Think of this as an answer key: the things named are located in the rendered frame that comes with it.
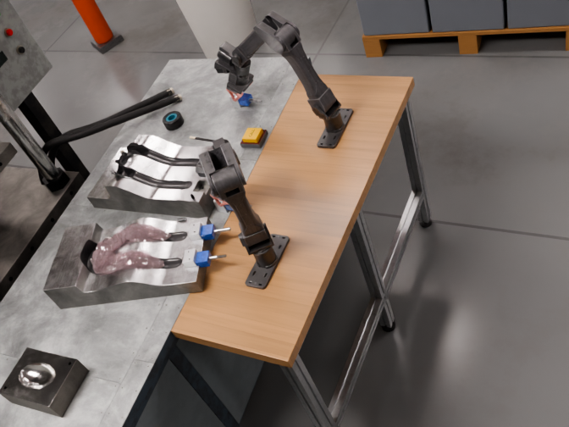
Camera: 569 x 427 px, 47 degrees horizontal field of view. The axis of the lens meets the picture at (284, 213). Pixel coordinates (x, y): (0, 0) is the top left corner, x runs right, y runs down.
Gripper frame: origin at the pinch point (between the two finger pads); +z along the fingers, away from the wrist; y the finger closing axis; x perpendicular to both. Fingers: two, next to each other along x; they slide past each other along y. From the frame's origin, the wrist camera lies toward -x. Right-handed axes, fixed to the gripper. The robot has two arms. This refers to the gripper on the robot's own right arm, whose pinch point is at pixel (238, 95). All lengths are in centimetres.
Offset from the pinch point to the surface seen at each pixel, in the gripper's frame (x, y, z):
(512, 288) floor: 132, 2, 24
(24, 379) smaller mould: 3, 129, -3
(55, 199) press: -42, 64, 30
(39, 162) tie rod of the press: -52, 58, 19
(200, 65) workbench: -28.7, -19.9, 21.0
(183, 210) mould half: 12, 57, -5
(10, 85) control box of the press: -75, 42, 7
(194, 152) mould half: 2.3, 35.9, -5.8
